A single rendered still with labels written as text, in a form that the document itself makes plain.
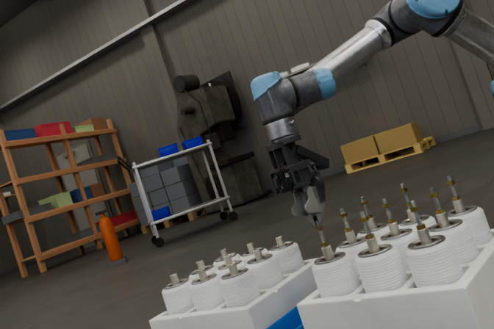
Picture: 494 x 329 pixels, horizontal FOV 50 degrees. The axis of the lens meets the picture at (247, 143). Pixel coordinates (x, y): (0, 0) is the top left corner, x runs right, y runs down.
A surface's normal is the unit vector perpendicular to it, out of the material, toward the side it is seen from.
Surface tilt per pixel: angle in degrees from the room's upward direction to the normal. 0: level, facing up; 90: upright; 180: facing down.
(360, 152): 90
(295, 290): 90
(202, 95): 90
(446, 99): 90
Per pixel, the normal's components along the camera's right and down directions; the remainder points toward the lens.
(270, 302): 0.75, -0.28
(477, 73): -0.51, 0.13
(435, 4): 0.12, -0.18
